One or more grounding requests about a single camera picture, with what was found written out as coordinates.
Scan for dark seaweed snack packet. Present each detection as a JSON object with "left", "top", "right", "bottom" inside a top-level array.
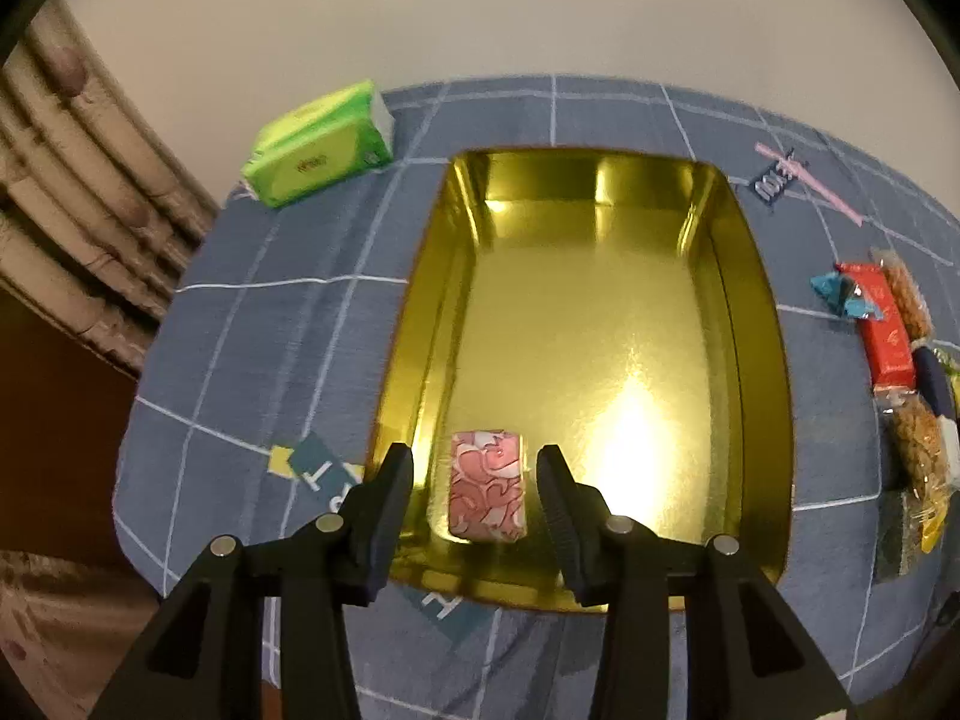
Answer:
[{"left": 874, "top": 489, "right": 923, "bottom": 583}]

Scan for blue white snack pack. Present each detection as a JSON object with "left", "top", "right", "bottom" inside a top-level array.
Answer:
[{"left": 913, "top": 344, "right": 960, "bottom": 489}]

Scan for green small snack packet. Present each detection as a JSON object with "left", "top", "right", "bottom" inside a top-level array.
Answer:
[{"left": 934, "top": 348, "right": 960, "bottom": 380}]

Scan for green tissue pack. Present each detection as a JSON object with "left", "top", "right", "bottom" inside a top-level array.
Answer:
[{"left": 241, "top": 80, "right": 395, "bottom": 208}]

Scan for clear pack orange biscuits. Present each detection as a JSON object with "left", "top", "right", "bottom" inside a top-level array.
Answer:
[{"left": 871, "top": 247, "right": 934, "bottom": 341}]

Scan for pink patterned candy box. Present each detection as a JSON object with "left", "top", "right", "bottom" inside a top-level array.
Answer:
[{"left": 448, "top": 431, "right": 527, "bottom": 543}]

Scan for red snack packet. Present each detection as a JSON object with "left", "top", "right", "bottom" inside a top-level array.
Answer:
[{"left": 835, "top": 262, "right": 916, "bottom": 392}]

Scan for red gold toffee tin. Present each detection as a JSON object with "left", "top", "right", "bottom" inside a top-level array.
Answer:
[{"left": 368, "top": 146, "right": 794, "bottom": 613}]

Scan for blue checked tablecloth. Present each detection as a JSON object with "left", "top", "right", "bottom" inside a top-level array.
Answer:
[{"left": 114, "top": 75, "right": 958, "bottom": 718}]

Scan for beige patterned curtain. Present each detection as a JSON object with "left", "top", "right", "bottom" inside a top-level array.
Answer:
[{"left": 2, "top": 0, "right": 217, "bottom": 374}]

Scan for brown wooden cabinet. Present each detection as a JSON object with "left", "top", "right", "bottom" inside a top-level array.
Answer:
[{"left": 2, "top": 294, "right": 158, "bottom": 718}]

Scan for clear bag brown snacks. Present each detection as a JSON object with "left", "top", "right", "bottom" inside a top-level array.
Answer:
[{"left": 875, "top": 388, "right": 950, "bottom": 515}]

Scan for blue candy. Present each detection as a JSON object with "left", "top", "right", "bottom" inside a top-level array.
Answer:
[{"left": 811, "top": 271, "right": 885, "bottom": 320}]

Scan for yellow snack bag silver seam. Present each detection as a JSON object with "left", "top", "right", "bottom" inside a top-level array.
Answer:
[{"left": 910, "top": 481, "right": 953, "bottom": 554}]

